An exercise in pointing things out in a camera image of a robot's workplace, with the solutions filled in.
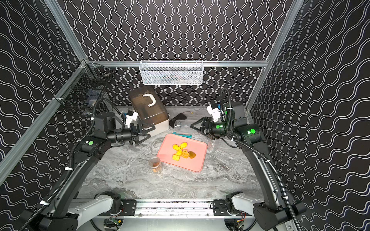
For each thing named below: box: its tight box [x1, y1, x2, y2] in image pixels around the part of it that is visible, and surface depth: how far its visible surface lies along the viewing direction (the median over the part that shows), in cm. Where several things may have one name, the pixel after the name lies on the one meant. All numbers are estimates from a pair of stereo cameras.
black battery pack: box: [168, 112, 187, 129], surface depth 114 cm
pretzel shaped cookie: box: [181, 149, 190, 159], surface depth 92 cm
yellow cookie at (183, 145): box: [180, 141, 188, 151], surface depth 99 cm
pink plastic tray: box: [157, 133, 208, 173], surface depth 97 cm
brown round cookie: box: [188, 150, 197, 159], surface depth 94 cm
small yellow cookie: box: [172, 143, 181, 151], surface depth 97 cm
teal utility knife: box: [172, 131, 193, 139], surface depth 105 cm
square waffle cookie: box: [171, 154, 181, 162], surface depth 94 cm
